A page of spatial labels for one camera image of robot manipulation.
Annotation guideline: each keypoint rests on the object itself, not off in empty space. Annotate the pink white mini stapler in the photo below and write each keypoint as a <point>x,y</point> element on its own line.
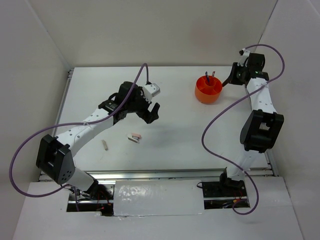
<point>134,137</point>

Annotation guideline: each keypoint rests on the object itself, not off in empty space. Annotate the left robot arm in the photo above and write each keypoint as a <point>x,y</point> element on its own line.
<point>56,153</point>

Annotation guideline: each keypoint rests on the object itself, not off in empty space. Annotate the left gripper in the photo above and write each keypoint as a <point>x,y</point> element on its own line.
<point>148,117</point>

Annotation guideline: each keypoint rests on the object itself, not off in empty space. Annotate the beige small eraser stick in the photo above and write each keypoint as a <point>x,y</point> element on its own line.
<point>105,145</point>

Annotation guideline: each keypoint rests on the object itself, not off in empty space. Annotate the aluminium table frame rail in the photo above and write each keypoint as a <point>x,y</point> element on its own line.
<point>188,140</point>

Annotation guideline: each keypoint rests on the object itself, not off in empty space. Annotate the orange round organizer container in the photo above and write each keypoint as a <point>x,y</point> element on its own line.
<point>208,92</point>

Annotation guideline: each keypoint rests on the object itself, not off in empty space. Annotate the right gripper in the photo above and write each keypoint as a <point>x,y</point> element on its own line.
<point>232,78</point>

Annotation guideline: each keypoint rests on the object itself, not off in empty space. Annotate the blue pen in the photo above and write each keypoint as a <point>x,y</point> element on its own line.
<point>207,78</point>

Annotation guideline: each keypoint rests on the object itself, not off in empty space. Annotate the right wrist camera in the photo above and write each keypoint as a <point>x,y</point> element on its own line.
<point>244,56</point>

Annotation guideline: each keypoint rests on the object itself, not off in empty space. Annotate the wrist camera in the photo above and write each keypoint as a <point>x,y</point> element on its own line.
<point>244,56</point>
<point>150,91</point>

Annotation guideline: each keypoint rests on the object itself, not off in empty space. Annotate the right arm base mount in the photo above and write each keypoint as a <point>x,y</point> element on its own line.
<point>223,194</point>

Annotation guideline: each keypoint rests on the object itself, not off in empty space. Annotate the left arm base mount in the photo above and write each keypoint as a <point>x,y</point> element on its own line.
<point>102,202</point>

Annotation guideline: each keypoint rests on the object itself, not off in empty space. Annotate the white foam cover panel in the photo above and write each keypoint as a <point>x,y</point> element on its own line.
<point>157,198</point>

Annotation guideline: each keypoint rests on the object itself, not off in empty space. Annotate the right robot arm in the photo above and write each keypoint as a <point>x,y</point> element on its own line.
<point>263,125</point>

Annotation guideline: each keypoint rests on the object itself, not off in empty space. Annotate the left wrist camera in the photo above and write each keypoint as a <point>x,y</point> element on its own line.
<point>150,91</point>

